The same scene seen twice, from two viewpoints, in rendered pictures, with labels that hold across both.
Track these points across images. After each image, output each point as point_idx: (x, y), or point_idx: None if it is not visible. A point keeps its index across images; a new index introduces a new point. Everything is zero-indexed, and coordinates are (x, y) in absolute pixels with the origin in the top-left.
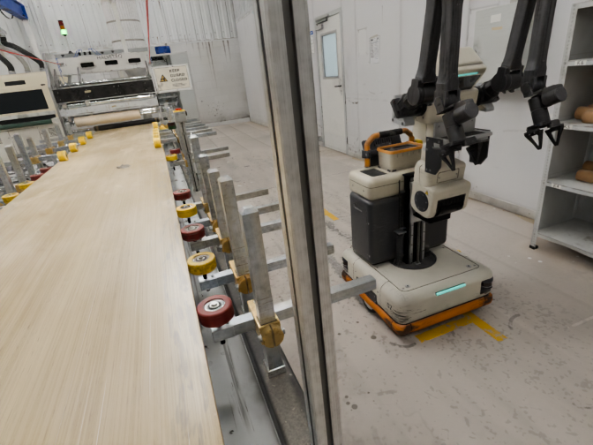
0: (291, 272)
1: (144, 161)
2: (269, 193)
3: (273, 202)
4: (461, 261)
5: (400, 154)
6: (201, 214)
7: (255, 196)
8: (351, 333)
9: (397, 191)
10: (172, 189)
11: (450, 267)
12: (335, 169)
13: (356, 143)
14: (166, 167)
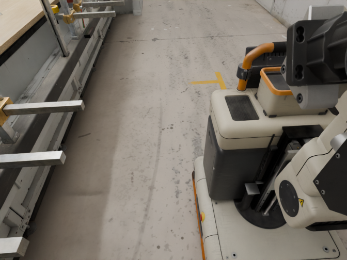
0: None
1: (22, 9)
2: (184, 44)
3: (182, 55)
4: (320, 236)
5: (291, 95)
6: (30, 102)
7: (63, 111)
8: (170, 251)
9: (266, 145)
10: (66, 40)
11: (300, 242)
12: (252, 28)
13: (282, 4)
14: (21, 27)
